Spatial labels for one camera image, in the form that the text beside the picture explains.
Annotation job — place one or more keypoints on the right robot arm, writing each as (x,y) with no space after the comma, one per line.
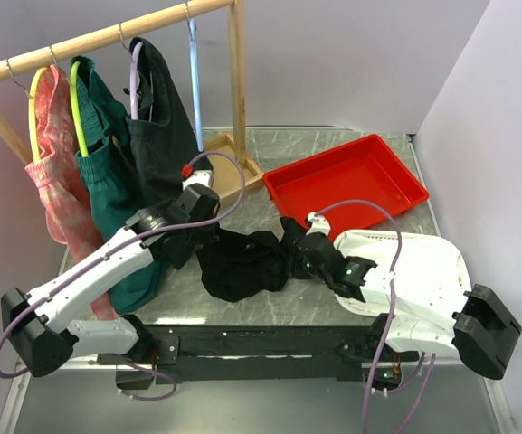
(483,336)

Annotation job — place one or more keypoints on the pink patterned shorts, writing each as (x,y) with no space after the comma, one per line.
(56,176)

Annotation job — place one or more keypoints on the black shorts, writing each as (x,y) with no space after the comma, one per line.
(238,266)

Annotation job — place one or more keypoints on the wooden clothes rack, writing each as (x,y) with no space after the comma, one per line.
(234,142)

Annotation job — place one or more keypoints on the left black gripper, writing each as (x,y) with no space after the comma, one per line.
(207,237)

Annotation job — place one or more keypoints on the lime green hanger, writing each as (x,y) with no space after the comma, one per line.
(75,109)

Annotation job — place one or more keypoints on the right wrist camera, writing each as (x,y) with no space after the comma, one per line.
(317,223)

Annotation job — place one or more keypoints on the teal green shorts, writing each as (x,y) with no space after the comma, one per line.
(108,170)

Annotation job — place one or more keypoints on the light blue hanger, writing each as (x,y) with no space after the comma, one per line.
(195,84)

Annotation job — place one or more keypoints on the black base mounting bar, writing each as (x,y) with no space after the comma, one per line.
(247,352)

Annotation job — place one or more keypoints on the dark green shorts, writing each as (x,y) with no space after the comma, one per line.
(162,146)

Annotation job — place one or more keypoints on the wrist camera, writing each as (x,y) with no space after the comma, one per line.
(317,223)
(192,176)

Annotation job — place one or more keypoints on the red plastic tray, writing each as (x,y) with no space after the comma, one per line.
(365,169)

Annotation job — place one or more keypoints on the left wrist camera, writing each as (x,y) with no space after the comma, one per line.
(192,176)

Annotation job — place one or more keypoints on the white perforated laundry basket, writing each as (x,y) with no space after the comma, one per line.
(429,275)

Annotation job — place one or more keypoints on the lilac hanger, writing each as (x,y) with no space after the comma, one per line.
(140,84)

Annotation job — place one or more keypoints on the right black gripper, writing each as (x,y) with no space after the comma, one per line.
(298,272)

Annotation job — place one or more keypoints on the yellow hanger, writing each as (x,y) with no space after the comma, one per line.
(32,119)

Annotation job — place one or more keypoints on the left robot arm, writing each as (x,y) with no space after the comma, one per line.
(43,326)

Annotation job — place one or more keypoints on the aluminium rail frame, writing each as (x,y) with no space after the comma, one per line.
(82,398)

